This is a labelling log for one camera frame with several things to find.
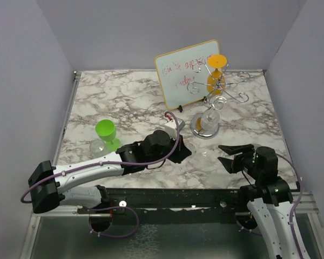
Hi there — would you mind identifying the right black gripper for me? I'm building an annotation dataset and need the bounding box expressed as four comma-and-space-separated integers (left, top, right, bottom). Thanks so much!
218, 143, 262, 179

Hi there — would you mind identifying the green plastic wine glass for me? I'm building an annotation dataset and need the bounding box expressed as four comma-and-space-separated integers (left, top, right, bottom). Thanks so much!
95, 119, 121, 152

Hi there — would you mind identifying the small whiteboard yellow frame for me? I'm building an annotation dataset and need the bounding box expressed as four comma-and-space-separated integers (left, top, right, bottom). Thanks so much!
154, 39, 220, 110

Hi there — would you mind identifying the clear wine glass front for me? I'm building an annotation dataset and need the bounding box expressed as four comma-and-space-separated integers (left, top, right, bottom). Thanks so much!
130, 172, 142, 179

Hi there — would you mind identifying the clear wine glass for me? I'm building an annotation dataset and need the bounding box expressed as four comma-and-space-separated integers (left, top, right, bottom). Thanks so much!
130, 172, 142, 179
190, 144, 209, 158
89, 139, 106, 158
199, 95, 227, 132

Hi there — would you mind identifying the black front mounting rail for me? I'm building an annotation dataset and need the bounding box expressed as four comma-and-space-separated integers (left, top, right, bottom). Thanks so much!
77, 187, 257, 229

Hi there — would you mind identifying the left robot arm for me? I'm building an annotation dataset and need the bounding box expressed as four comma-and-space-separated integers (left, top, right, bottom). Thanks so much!
21, 130, 192, 214

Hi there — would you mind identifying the clear wine glass back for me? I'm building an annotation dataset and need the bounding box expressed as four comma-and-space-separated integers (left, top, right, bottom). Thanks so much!
199, 95, 227, 132

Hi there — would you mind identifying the orange plastic wine glass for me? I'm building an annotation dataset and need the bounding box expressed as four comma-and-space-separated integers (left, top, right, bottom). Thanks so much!
207, 54, 227, 95

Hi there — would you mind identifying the purple cable loop left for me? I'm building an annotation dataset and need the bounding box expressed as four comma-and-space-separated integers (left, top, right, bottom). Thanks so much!
89, 206, 140, 238

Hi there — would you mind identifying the chrome wine glass rack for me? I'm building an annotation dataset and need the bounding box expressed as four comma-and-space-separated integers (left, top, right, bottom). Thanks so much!
187, 54, 249, 139

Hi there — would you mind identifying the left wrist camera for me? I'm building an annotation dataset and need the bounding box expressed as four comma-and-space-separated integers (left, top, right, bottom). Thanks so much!
164, 113, 185, 140

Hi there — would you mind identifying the purple cable loop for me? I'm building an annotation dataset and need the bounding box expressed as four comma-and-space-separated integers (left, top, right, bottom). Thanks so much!
235, 218, 265, 238
89, 206, 140, 238

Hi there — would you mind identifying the purple cable loop right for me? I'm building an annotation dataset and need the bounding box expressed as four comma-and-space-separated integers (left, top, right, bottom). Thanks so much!
235, 218, 265, 238

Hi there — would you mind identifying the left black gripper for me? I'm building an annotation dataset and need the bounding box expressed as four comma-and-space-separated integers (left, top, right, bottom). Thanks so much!
147, 132, 192, 165

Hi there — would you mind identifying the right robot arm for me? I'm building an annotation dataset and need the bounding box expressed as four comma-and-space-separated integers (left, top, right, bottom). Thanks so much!
219, 144, 310, 258

